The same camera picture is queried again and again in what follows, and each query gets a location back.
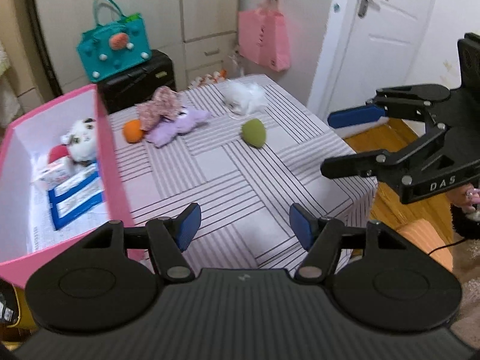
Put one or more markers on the orange white soft item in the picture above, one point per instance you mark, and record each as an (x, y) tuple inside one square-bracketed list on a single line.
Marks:
[(208, 78)]

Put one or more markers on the black suitcase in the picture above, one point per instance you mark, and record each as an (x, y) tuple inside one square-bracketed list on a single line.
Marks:
[(138, 82)]

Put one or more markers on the red fluffy ball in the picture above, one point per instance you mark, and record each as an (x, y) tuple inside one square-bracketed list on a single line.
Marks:
[(56, 153)]

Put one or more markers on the green makeup sponge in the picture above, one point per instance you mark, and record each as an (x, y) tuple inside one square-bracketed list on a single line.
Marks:
[(254, 132)]

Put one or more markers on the striped tablecloth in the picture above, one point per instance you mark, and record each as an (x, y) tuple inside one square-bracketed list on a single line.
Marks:
[(232, 180)]

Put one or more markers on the floral fabric scrunchie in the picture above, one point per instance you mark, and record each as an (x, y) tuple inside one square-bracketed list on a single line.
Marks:
[(157, 107)]

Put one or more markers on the white panda plush toy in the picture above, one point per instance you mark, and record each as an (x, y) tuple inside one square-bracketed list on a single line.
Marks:
[(82, 138)]

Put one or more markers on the white tissue pack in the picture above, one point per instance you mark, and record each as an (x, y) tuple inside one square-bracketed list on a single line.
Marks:
[(52, 176)]

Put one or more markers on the white plastic bag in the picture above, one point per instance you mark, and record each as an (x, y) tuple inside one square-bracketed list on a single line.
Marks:
[(243, 95)]

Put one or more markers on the beige three-door wardrobe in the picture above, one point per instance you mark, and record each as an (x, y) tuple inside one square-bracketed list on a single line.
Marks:
[(168, 7)]

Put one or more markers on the blue wet wipes packet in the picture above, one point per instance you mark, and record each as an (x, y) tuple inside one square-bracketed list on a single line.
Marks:
[(77, 198)]

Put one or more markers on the person's right hand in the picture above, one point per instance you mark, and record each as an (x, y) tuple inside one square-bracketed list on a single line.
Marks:
[(465, 199)]

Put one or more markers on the white door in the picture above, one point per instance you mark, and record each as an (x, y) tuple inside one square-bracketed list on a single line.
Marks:
[(405, 26)]

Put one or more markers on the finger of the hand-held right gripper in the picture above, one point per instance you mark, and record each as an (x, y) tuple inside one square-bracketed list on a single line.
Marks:
[(352, 116), (352, 165)]

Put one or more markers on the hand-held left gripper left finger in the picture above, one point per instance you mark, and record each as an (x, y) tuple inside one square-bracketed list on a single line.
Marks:
[(189, 225)]

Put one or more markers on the teal felt handbag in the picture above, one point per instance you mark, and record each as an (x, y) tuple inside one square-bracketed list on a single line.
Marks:
[(116, 52)]

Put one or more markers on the purple plush toy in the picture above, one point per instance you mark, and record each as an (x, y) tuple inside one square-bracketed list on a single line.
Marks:
[(176, 127)]

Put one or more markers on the orange ball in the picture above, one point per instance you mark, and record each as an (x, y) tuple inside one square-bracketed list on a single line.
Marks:
[(132, 131)]

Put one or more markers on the pink shopping bag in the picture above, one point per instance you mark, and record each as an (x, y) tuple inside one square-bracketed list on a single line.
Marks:
[(264, 37)]

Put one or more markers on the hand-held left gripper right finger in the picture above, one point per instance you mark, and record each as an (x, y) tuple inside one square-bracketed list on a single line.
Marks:
[(300, 225)]

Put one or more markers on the pink cardboard box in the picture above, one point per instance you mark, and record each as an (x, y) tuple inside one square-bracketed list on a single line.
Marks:
[(112, 180)]

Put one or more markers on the person's right forearm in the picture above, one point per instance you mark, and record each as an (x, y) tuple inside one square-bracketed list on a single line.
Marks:
[(467, 227)]

